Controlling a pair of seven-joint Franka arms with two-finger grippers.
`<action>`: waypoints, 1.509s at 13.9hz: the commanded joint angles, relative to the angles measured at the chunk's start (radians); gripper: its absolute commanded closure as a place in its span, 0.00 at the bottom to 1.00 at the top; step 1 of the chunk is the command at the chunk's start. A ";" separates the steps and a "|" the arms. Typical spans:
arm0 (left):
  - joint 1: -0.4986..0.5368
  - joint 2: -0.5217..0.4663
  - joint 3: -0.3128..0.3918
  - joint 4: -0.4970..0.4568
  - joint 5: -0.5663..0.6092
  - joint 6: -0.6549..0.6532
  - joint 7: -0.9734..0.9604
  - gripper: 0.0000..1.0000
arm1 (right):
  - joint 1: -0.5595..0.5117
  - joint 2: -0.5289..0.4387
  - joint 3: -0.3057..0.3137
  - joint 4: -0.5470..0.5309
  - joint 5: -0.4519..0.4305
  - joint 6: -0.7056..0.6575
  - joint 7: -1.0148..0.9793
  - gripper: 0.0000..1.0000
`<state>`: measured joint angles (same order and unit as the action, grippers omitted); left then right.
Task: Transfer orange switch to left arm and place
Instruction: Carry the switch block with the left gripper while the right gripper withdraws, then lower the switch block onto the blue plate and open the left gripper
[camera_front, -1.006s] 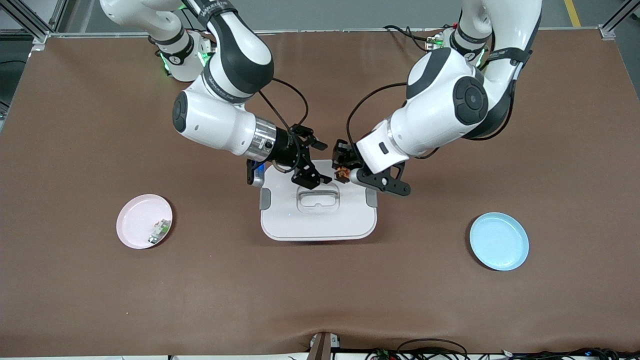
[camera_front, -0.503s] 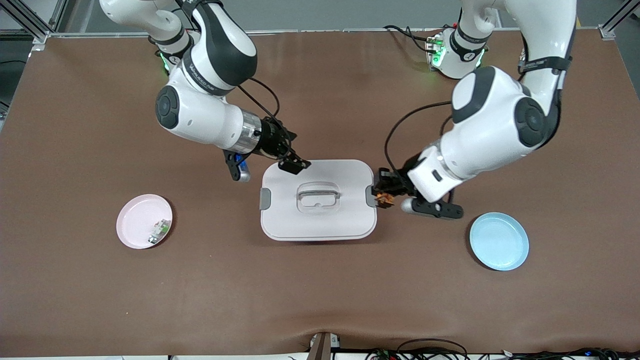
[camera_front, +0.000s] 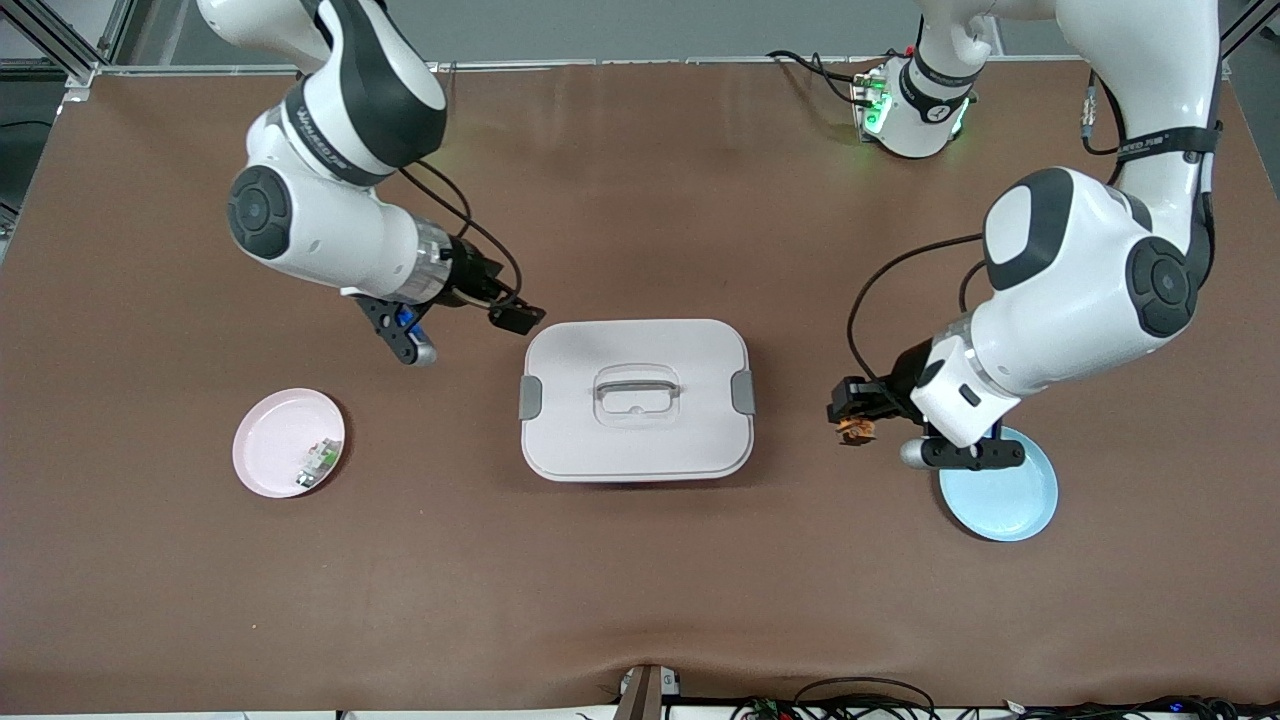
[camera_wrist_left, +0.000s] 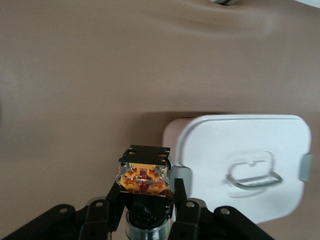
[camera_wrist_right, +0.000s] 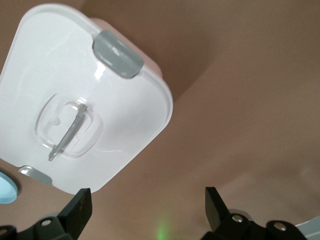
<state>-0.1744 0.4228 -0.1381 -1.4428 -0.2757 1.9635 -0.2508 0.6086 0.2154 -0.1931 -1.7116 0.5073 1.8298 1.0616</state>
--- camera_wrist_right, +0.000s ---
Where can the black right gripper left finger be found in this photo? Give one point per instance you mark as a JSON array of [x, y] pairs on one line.
[[77, 212]]

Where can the white lidded storage box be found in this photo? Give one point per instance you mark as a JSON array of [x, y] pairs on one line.
[[112, 112]]

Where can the light blue plate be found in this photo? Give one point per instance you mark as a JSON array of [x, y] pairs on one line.
[[6, 187]]

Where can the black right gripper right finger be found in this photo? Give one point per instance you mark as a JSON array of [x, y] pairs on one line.
[[215, 212]]

